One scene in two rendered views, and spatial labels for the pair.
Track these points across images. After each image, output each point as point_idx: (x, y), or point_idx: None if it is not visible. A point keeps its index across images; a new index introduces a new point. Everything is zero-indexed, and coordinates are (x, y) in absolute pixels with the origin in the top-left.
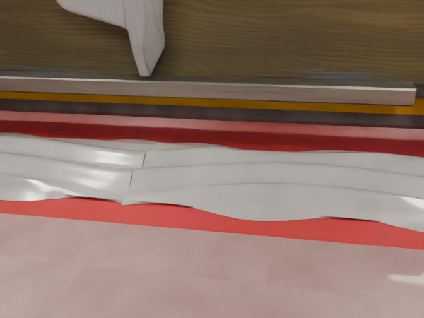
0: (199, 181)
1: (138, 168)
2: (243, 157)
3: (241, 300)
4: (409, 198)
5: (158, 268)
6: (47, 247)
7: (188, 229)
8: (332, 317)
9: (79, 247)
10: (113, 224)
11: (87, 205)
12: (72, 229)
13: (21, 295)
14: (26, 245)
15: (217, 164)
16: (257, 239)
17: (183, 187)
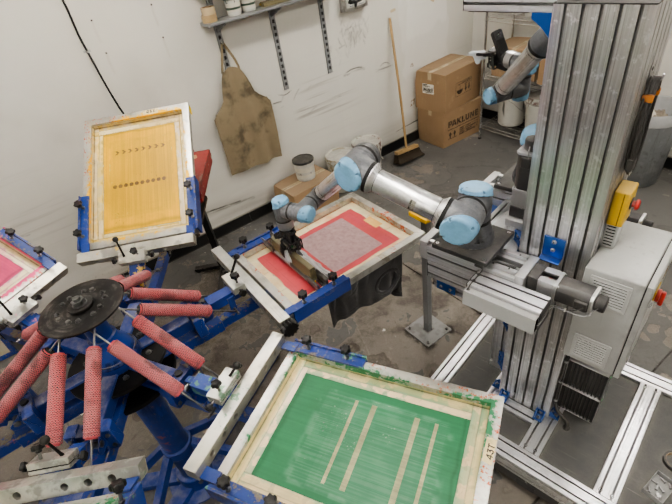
0: (304, 256)
1: (307, 259)
2: None
3: (313, 247)
4: None
5: (315, 251)
6: (320, 256)
7: (310, 253)
8: (310, 244)
9: (318, 255)
10: (314, 256)
11: (314, 259)
12: (317, 257)
13: (324, 253)
14: (321, 257)
15: (301, 256)
16: (307, 250)
17: (306, 256)
